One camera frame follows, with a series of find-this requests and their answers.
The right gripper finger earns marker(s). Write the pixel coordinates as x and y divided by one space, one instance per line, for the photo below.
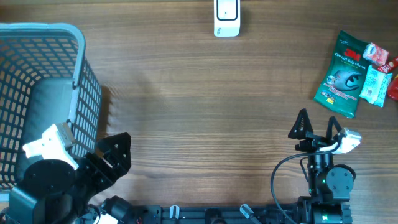
301 127
332 123

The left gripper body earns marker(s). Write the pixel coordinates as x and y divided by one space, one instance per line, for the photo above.
91 177

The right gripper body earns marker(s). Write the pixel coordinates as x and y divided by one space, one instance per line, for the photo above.
313 144

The green 3M gloves package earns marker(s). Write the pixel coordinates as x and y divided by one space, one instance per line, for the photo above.
339 90

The white wipes packet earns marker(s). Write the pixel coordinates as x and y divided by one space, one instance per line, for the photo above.
375 86

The red sauce bottle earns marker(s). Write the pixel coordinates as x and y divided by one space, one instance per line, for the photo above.
392 90

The red Kleenex tissue pack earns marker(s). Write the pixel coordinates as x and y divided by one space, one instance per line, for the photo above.
375 54

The grey black shopping basket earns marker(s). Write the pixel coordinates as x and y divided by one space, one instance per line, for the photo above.
45 79

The red sauce sachet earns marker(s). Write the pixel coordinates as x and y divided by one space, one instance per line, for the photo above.
389 66

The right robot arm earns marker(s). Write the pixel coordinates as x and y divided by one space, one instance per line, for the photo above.
329 184

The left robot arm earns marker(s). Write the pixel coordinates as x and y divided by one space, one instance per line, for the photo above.
52 191

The white barcode scanner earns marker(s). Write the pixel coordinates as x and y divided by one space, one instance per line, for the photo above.
227 18

